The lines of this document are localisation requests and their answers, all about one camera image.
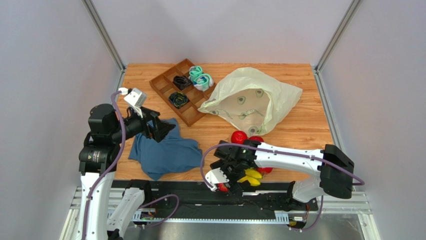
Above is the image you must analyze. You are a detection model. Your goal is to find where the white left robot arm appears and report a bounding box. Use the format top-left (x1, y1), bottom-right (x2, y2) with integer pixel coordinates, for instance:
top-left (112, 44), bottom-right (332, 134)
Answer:
top-left (75, 103), bottom-right (176, 240)

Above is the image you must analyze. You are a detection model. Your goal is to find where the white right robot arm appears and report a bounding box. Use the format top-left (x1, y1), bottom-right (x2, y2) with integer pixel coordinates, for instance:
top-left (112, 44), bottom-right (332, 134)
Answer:
top-left (204, 139), bottom-right (356, 203)

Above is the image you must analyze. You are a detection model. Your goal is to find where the brown wooden divided tray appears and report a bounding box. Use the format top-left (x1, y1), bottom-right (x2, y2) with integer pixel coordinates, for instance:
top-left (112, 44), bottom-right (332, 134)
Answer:
top-left (149, 58), bottom-right (217, 127)

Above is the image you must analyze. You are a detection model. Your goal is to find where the white and teal rolled sock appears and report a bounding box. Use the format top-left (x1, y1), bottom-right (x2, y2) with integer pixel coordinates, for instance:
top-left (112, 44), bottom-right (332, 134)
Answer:
top-left (194, 73), bottom-right (214, 92)

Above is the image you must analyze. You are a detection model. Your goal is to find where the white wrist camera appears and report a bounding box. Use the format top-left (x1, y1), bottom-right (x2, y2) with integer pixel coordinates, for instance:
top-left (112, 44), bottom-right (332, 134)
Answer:
top-left (204, 168), bottom-right (229, 192)
top-left (118, 87), bottom-right (147, 117)

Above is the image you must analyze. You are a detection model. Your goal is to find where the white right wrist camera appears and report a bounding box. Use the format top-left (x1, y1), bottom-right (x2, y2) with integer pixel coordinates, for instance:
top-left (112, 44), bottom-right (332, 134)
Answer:
top-left (204, 168), bottom-right (229, 192)

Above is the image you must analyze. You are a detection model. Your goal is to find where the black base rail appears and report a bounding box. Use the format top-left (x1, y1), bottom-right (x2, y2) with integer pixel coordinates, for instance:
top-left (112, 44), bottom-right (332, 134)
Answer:
top-left (112, 180), bottom-right (324, 231)

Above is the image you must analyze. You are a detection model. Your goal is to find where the red fake tomato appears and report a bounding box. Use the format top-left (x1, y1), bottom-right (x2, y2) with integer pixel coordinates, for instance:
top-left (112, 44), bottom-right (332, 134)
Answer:
top-left (248, 136), bottom-right (265, 143)

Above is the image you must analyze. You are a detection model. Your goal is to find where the blue crumpled cloth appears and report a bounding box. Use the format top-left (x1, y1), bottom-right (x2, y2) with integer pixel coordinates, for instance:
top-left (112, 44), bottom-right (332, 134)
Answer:
top-left (128, 118), bottom-right (203, 181)

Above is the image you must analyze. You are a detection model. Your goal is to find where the red fake apple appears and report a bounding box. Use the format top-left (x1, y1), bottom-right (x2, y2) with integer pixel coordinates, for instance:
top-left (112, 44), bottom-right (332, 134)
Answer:
top-left (256, 167), bottom-right (273, 175)

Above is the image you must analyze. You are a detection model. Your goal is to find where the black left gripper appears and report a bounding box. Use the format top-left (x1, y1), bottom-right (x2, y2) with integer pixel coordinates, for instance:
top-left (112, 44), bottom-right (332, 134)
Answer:
top-left (110, 104), bottom-right (175, 143)

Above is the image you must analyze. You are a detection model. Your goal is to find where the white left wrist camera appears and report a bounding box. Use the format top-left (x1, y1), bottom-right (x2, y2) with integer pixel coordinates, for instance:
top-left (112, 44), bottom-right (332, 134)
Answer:
top-left (118, 87), bottom-right (147, 117)

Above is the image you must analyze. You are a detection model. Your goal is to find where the black rolled sock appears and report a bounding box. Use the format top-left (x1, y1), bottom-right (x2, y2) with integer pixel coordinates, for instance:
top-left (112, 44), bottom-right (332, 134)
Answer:
top-left (173, 75), bottom-right (193, 91)

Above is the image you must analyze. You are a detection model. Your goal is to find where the light green plastic bag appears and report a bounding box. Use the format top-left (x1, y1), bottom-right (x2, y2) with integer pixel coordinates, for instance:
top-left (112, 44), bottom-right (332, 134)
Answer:
top-left (198, 67), bottom-right (303, 137)

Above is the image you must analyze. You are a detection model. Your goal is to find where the red fake pomegranate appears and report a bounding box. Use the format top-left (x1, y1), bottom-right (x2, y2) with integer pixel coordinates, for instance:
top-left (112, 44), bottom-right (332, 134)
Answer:
top-left (230, 130), bottom-right (249, 144)

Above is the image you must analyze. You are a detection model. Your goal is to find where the dark green rolled sock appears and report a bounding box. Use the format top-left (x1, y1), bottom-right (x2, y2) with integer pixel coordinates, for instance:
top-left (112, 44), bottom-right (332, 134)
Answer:
top-left (168, 91), bottom-right (189, 109)

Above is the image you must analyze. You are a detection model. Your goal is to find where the small red fake fruit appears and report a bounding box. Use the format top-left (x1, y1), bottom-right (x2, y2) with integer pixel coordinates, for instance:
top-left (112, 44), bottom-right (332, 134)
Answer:
top-left (216, 183), bottom-right (229, 193)

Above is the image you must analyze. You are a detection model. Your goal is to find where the yellow fake banana bunch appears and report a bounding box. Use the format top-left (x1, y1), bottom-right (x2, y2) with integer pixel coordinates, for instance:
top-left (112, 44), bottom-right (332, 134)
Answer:
top-left (237, 168), bottom-right (263, 187)

